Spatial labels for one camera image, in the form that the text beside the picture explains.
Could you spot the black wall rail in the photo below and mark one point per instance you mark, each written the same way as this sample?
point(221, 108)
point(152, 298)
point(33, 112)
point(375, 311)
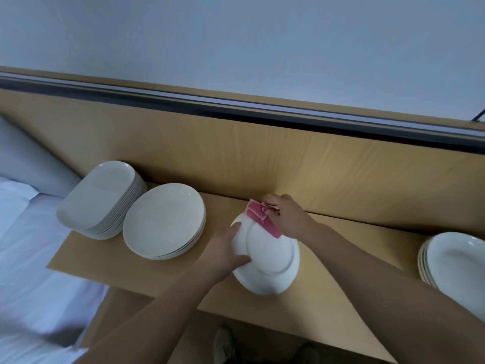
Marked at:
point(227, 110)

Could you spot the person's left hand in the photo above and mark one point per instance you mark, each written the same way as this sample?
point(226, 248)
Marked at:
point(221, 257)

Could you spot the white glossy round plate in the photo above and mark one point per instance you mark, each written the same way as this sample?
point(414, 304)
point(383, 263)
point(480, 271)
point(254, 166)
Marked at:
point(271, 261)
point(161, 217)

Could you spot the pink cleaning cloth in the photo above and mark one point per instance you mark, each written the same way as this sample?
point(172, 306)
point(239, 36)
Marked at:
point(261, 217)

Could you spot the person's right forearm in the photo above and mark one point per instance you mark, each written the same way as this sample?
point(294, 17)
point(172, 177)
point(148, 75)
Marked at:
point(401, 295)

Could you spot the stack of white round plates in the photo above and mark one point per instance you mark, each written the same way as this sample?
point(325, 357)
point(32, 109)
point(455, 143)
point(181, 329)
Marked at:
point(458, 269)

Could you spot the grey upholstered headboard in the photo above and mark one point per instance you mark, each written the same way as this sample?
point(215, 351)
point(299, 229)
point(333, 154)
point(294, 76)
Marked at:
point(34, 163)

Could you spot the person's left forearm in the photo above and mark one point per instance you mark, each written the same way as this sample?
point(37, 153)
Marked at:
point(148, 326)

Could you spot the pile of white oblong plates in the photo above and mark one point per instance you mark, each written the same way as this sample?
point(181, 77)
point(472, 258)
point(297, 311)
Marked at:
point(95, 194)

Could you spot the white bed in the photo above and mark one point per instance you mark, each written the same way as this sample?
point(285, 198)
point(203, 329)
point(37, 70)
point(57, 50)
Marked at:
point(38, 292)

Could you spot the white pillow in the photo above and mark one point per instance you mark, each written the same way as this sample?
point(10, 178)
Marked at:
point(13, 204)

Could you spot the person's right hand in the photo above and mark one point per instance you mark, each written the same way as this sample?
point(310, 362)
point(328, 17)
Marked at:
point(292, 217)

